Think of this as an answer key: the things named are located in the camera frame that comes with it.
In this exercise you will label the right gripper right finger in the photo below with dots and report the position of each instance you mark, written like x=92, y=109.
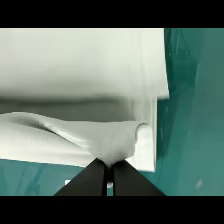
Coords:
x=131, y=182

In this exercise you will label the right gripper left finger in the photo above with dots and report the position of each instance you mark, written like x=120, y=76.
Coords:
x=91, y=181

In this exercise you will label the white T-shirt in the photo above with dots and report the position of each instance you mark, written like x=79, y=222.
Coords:
x=76, y=66

